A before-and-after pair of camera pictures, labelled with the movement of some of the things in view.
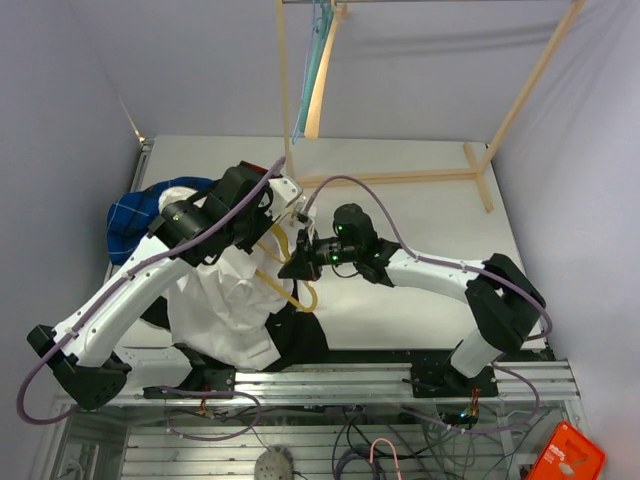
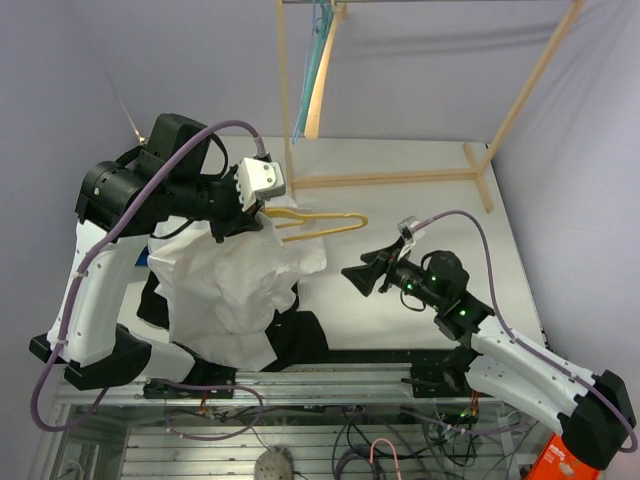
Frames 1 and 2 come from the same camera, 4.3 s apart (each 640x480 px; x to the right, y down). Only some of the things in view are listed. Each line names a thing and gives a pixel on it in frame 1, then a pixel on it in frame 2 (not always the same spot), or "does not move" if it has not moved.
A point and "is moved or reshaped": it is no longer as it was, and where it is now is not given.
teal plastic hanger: (321, 29) does not move
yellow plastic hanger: (285, 258) is moved or reshaped
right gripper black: (303, 263) to (365, 276)
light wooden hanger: (314, 114) does not move
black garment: (297, 332) does not move
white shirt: (220, 309) does not move
